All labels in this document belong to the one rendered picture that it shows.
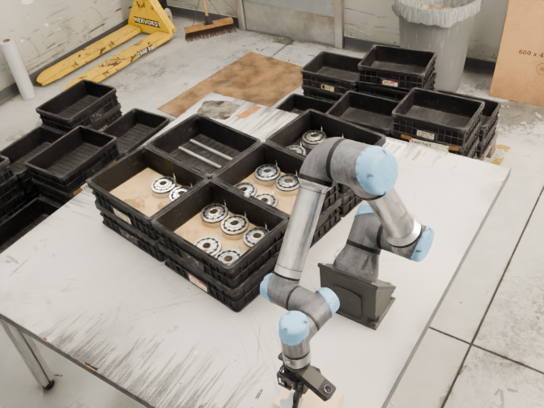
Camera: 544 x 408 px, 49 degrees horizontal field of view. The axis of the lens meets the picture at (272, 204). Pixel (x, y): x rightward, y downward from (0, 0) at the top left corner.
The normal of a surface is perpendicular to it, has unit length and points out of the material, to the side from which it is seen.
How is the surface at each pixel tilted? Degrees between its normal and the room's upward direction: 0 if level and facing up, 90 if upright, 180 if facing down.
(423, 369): 0
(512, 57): 75
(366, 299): 90
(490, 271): 0
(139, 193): 0
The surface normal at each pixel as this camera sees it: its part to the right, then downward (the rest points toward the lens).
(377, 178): 0.69, 0.20
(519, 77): -0.54, 0.34
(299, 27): -0.54, 0.58
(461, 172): -0.10, -0.76
